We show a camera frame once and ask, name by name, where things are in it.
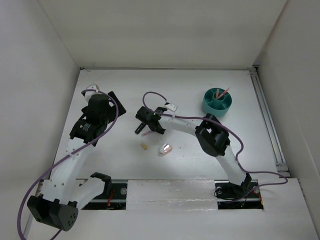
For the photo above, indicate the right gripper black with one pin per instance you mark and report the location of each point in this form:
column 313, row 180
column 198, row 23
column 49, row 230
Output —
column 162, row 131

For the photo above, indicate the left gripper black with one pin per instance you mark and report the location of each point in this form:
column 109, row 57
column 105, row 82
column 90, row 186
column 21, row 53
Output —
column 121, row 111

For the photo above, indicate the pink cap black highlighter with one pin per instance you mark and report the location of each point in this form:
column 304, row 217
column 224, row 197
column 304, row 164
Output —
column 140, row 128

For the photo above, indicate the purple pastel pen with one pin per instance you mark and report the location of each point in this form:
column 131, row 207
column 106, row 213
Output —
column 146, row 133

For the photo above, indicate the orange pastel pen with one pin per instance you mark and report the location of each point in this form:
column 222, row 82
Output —
column 217, row 93

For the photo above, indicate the pink red pen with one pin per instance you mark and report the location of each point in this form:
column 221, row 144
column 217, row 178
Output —
column 224, row 92

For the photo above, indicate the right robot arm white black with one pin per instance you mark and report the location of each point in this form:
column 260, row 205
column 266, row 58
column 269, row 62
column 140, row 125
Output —
column 211, row 135

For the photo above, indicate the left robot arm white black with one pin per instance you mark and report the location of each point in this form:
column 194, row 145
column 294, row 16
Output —
column 58, row 204

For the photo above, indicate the small yellow eraser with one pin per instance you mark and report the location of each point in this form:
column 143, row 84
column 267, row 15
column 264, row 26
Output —
column 144, row 146

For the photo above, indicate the teal round compartment organizer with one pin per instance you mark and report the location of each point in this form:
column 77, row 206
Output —
column 217, row 107

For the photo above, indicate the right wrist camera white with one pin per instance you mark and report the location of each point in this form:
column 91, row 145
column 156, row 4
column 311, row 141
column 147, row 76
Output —
column 171, row 107

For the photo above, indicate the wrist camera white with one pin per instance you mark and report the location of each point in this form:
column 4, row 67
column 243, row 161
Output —
column 91, row 90
column 171, row 107

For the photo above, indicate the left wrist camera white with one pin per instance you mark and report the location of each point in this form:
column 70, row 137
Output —
column 91, row 90

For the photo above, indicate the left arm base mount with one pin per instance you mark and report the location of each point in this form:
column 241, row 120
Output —
column 115, row 200

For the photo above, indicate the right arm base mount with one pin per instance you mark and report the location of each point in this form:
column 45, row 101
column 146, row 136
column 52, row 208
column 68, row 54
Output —
column 234, row 198

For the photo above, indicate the aluminium rail right side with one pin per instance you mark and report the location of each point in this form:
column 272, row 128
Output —
column 279, row 158

